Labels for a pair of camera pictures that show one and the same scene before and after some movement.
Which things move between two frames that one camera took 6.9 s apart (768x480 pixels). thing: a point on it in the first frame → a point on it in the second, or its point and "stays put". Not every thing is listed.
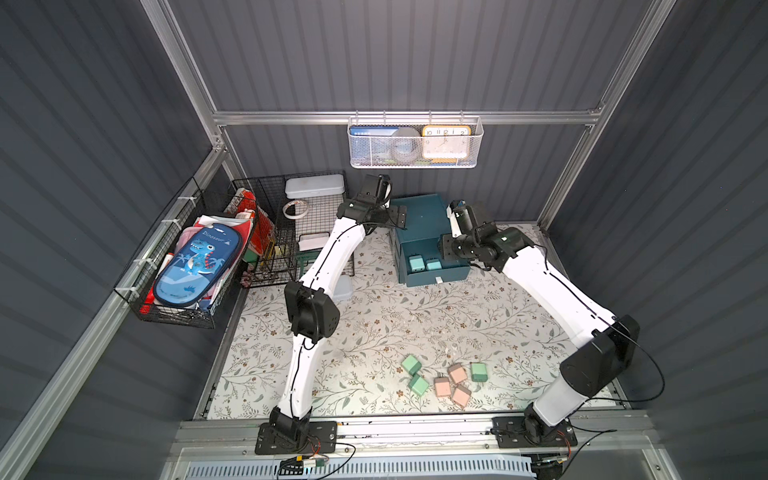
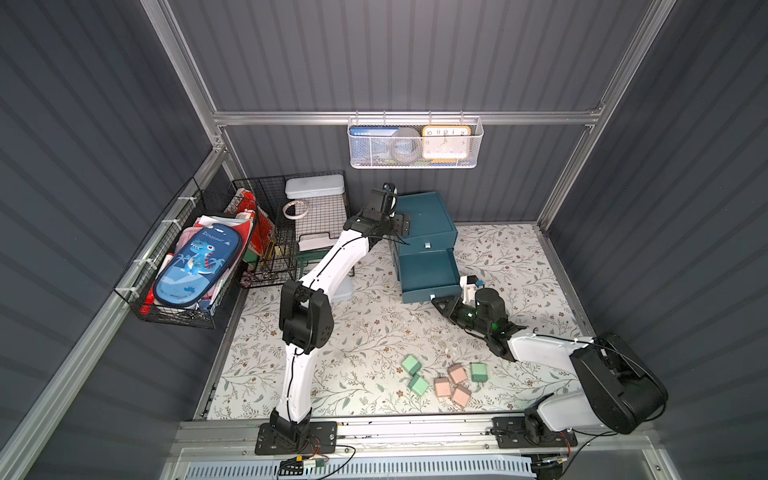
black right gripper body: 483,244 → 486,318
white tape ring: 294,202 stays put
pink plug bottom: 461,396 stays put
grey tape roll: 406,146 stays put
